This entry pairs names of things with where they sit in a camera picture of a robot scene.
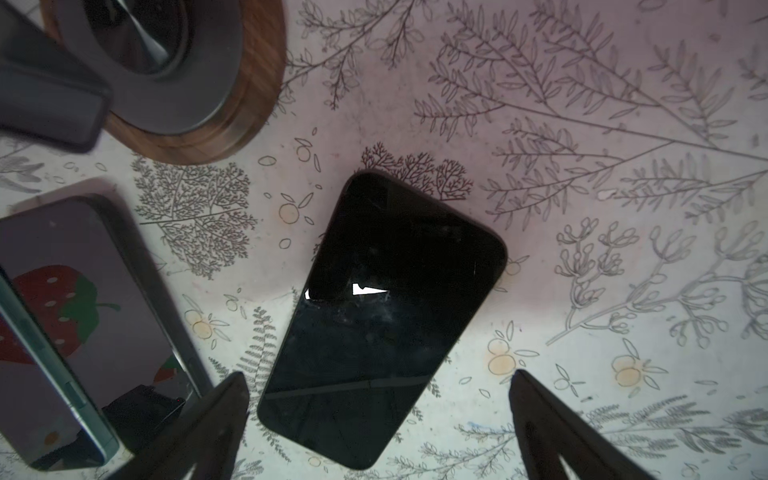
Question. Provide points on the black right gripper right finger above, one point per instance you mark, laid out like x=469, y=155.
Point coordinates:
x=551, y=436

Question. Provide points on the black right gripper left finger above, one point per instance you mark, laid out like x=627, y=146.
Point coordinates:
x=203, y=444

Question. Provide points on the black phone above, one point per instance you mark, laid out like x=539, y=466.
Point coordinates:
x=396, y=281
x=81, y=268

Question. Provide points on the round wooden phone stand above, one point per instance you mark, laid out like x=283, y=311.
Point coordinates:
x=179, y=82

